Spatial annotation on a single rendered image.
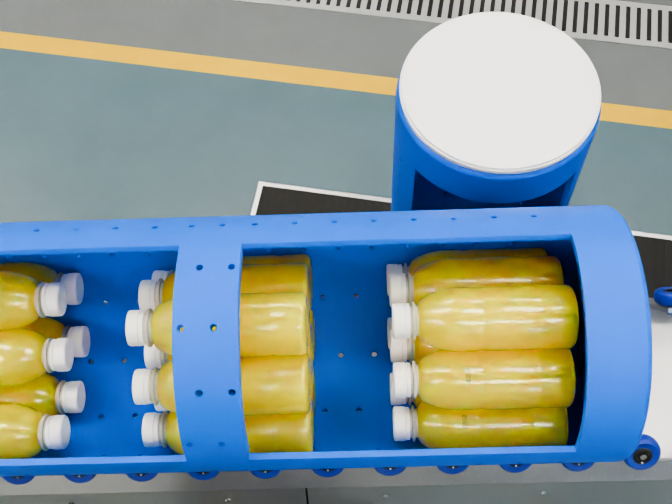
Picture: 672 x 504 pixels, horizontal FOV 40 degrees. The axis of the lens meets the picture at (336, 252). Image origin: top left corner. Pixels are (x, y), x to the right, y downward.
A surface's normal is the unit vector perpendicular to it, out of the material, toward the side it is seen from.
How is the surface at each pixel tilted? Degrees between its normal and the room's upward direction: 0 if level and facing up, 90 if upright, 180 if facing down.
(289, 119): 0
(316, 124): 0
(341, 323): 31
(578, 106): 0
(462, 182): 90
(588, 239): 18
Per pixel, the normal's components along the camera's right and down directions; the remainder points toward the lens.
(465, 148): -0.03, -0.47
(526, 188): 0.21, 0.86
